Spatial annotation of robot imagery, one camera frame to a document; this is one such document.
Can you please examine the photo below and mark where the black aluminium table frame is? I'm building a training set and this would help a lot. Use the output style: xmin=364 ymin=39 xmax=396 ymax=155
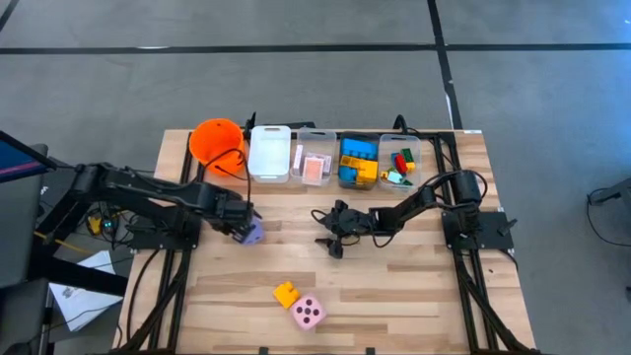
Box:
xmin=111 ymin=111 xmax=541 ymax=355

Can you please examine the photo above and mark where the clear plastic bin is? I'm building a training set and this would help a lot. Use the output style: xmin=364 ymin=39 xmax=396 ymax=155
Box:
xmin=378 ymin=133 xmax=423 ymax=193
xmin=290 ymin=128 xmax=338 ymax=188

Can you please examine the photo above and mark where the white plastic bin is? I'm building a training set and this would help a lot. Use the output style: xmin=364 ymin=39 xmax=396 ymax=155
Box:
xmin=246 ymin=124 xmax=293 ymax=184

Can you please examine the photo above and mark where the white paper sheet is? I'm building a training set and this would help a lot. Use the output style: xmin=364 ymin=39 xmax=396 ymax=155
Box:
xmin=47 ymin=249 xmax=124 ymax=333

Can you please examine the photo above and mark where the yellow hollow toy brick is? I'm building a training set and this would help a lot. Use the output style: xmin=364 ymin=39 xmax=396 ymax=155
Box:
xmin=272 ymin=280 xmax=302 ymax=311

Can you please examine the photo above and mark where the monitor with blue screen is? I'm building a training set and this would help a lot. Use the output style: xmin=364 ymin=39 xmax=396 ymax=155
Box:
xmin=0 ymin=130 xmax=58 ymax=184

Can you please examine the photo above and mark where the pink foam die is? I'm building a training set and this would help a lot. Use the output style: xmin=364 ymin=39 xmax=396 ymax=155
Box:
xmin=289 ymin=292 xmax=328 ymax=332

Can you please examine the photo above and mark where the orange pumpkin bucket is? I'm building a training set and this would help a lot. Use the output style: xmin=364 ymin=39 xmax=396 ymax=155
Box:
xmin=188 ymin=117 xmax=247 ymax=178

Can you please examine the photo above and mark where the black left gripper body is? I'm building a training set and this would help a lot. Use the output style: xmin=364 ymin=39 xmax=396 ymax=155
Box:
xmin=212 ymin=190 xmax=256 ymax=234

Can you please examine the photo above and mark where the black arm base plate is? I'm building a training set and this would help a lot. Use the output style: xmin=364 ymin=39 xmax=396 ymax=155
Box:
xmin=442 ymin=210 xmax=515 ymax=250
xmin=128 ymin=216 xmax=199 ymax=251

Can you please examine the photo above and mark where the black monitor stand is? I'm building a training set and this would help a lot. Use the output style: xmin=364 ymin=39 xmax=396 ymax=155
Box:
xmin=0 ymin=167 xmax=130 ymax=355

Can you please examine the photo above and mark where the dark grey plastic bin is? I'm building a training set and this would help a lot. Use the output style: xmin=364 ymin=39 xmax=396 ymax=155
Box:
xmin=337 ymin=130 xmax=382 ymax=191

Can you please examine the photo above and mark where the purple foam die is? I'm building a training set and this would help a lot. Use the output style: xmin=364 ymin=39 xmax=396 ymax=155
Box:
xmin=235 ymin=217 xmax=266 ymax=247

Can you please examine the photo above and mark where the large yellow toy brick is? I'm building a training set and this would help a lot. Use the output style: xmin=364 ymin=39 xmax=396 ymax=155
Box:
xmin=357 ymin=159 xmax=380 ymax=182

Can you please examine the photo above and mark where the long blue toy brick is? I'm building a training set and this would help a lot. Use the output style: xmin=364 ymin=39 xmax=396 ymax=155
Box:
xmin=340 ymin=137 xmax=379 ymax=161

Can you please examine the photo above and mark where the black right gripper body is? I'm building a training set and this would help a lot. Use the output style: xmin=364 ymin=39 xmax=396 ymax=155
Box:
xmin=324 ymin=198 xmax=372 ymax=239

